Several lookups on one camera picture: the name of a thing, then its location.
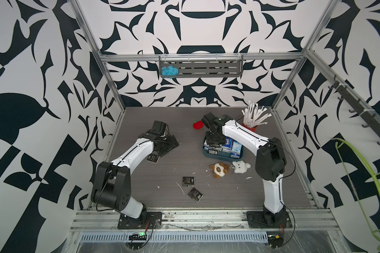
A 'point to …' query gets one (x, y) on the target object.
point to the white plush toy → (240, 166)
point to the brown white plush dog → (219, 169)
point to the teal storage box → (222, 155)
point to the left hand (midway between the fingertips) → (172, 144)
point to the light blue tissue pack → (236, 149)
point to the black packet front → (196, 195)
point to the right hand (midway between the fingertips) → (210, 139)
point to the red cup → (253, 129)
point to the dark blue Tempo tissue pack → (227, 146)
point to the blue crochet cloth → (170, 71)
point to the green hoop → (379, 186)
